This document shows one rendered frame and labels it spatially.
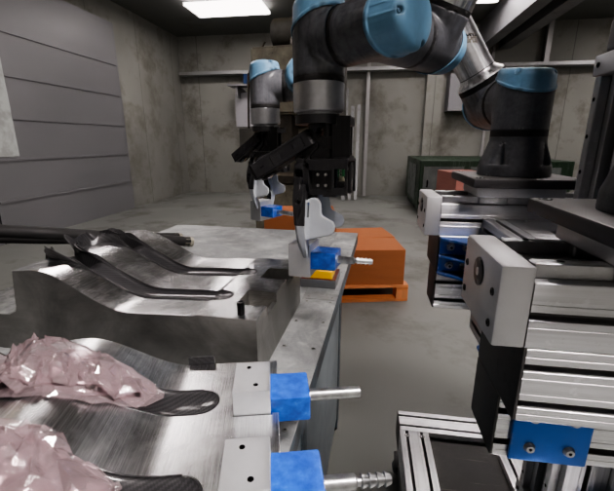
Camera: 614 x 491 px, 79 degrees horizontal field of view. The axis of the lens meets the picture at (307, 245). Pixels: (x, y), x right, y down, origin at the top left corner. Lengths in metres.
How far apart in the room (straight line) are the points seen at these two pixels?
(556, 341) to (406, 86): 7.87
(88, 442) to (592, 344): 0.48
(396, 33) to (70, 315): 0.57
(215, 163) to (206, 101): 1.29
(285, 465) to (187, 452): 0.09
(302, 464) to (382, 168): 7.92
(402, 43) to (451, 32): 0.14
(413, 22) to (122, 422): 0.51
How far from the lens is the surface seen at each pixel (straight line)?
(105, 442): 0.39
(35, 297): 0.68
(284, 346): 0.62
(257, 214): 1.04
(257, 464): 0.32
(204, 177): 8.94
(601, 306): 0.47
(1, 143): 1.34
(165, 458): 0.38
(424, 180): 6.04
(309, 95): 0.56
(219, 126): 8.74
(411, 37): 0.50
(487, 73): 1.07
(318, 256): 0.59
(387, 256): 2.69
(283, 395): 0.40
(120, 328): 0.61
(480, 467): 1.35
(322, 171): 0.56
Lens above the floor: 1.11
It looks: 16 degrees down
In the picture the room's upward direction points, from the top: straight up
